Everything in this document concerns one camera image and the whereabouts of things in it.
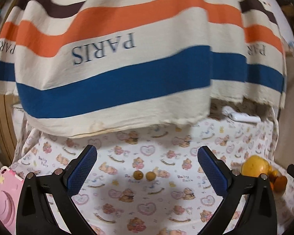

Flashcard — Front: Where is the large orange tangerine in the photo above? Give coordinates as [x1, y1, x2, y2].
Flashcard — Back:
[269, 176, 288, 193]

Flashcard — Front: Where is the small orange kumquat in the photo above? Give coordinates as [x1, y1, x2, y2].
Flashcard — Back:
[269, 170, 279, 183]

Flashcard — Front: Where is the pink phone case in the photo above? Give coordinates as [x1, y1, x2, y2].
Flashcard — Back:
[0, 166, 24, 234]

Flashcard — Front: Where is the large yellow pomelo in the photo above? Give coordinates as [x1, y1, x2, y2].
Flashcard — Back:
[241, 155, 272, 177]

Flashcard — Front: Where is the baby bear print cloth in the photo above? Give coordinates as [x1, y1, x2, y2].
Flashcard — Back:
[12, 117, 294, 235]

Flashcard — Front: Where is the striped Paris canvas cloth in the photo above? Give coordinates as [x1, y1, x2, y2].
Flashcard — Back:
[0, 0, 286, 138]

